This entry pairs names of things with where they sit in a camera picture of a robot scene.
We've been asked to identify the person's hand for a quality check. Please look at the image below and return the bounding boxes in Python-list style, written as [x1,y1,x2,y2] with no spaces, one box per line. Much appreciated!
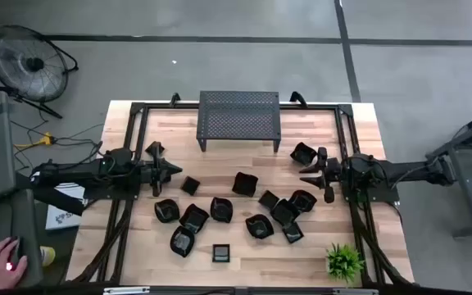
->
[0,236,29,291]

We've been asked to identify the black floor fan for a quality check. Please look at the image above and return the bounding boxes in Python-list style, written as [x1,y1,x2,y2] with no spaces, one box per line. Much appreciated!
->
[0,24,79,120]

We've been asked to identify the grey desk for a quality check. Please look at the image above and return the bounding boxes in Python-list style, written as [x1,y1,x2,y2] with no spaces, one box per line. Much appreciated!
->
[0,188,44,290]

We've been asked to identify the white cardboard box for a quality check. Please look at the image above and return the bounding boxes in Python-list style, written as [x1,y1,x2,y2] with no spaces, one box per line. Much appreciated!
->
[45,182,89,231]

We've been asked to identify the black perforated metal shelf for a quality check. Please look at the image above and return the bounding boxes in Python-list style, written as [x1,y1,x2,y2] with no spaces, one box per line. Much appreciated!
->
[196,90,283,153]

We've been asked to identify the black rounded mini plate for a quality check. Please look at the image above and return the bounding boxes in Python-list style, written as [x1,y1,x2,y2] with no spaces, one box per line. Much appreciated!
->
[210,196,234,225]
[169,225,197,259]
[288,188,318,213]
[153,198,181,225]
[244,213,275,240]

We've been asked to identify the yellow cup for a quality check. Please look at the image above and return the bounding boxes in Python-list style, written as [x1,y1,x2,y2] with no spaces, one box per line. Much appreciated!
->
[39,245,57,267]

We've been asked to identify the green artificial plant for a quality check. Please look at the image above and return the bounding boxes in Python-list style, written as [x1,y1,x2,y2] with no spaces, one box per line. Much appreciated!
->
[324,242,366,284]

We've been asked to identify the grey metal cart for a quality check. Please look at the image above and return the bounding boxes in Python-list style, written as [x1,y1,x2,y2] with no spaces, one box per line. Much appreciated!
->
[425,104,472,239]

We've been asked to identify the silver metal bracket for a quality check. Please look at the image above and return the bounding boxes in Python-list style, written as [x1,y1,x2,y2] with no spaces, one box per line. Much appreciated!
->
[102,286,151,295]
[332,288,379,295]

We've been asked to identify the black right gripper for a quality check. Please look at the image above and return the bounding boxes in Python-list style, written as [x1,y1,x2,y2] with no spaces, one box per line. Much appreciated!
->
[299,146,346,205]

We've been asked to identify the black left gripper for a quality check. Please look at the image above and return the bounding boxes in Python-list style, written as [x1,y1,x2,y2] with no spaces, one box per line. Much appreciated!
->
[139,141,184,197]

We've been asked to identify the small square black plate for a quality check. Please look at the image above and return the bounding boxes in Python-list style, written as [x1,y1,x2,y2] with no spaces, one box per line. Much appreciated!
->
[179,175,202,197]
[257,189,280,211]
[211,243,231,264]
[281,221,305,245]

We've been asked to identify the black curved square plate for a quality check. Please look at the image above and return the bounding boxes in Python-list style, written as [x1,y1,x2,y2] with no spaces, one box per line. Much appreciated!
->
[178,202,211,235]
[270,197,301,226]
[289,141,318,167]

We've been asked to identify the black slanted strut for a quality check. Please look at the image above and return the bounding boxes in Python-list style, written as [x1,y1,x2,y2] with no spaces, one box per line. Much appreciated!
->
[16,174,86,217]

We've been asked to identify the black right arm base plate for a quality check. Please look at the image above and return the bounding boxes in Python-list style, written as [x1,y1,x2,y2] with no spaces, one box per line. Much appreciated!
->
[340,171,401,204]

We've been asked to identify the yellow power plug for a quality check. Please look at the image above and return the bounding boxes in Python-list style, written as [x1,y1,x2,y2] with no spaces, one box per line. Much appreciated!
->
[13,131,55,149]

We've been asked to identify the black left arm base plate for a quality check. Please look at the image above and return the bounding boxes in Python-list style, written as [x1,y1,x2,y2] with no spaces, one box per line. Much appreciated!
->
[83,179,143,202]

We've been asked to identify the black floor cable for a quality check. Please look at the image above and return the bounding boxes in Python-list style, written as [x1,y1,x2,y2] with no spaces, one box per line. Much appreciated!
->
[9,119,105,172]

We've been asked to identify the black trays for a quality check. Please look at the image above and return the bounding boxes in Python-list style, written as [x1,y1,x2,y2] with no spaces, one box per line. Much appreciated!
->
[231,171,260,198]

